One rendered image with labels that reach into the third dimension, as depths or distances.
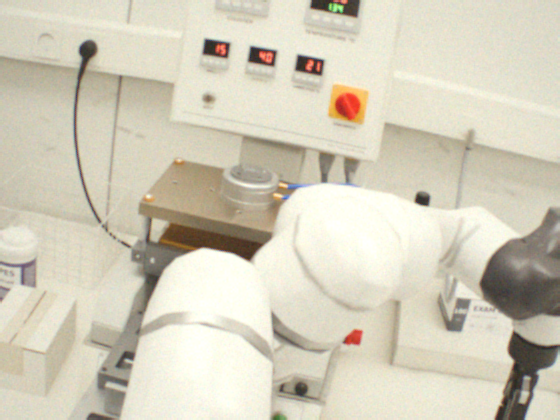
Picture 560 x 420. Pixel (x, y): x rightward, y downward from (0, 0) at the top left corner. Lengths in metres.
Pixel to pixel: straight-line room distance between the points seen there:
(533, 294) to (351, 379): 0.58
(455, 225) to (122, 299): 0.46
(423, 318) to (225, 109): 0.59
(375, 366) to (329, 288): 0.90
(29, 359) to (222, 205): 0.40
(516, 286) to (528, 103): 0.75
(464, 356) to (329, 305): 0.91
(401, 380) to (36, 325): 0.65
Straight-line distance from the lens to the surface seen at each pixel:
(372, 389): 1.54
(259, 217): 1.22
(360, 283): 0.71
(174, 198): 1.24
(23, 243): 1.55
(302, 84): 1.34
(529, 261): 1.06
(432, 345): 1.62
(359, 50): 1.32
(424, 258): 0.90
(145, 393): 0.62
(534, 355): 1.19
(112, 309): 1.21
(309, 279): 0.72
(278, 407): 1.18
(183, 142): 1.84
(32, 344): 1.38
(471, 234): 1.11
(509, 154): 1.79
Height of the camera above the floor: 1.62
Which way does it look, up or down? 24 degrees down
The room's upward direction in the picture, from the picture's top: 10 degrees clockwise
